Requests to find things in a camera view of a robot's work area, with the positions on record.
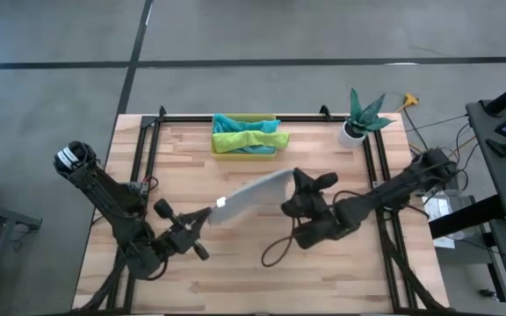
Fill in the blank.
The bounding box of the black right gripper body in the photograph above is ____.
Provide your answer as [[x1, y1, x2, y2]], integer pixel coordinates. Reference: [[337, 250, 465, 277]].
[[280, 183, 347, 250]]

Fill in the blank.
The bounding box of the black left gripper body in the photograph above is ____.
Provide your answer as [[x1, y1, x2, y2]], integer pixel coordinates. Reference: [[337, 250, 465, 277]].
[[155, 211, 211, 262]]

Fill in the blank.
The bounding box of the grey microfiber towel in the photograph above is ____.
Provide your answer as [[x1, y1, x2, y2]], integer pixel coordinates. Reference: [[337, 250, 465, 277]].
[[206, 169, 299, 226]]

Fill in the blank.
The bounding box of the yellow translucent plastic basket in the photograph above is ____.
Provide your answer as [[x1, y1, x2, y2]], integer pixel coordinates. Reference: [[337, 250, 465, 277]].
[[210, 112, 278, 162]]

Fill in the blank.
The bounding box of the lime green microfiber towel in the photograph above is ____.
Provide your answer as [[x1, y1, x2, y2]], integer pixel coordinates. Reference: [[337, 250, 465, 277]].
[[212, 129, 291, 154]]

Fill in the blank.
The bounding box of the teal microfiber towel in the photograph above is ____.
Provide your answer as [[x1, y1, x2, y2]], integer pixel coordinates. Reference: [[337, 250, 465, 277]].
[[212, 113, 282, 134]]

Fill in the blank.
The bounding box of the snake plant in white pot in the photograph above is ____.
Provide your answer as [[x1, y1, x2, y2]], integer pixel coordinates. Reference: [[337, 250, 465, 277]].
[[336, 87, 395, 149]]

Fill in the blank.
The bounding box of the clear plastic bag with paper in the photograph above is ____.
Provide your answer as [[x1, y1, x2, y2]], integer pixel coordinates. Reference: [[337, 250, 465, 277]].
[[423, 189, 474, 250]]

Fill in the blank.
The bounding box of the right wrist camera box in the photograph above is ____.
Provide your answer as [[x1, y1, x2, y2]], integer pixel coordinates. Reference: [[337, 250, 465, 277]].
[[312, 171, 339, 191]]

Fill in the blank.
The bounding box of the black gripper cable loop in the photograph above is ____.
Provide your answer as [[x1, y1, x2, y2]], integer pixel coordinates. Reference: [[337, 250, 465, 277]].
[[260, 217, 301, 269]]

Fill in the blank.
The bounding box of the black aluminium table frame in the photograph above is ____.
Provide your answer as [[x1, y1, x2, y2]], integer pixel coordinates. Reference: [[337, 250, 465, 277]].
[[71, 104, 452, 316]]

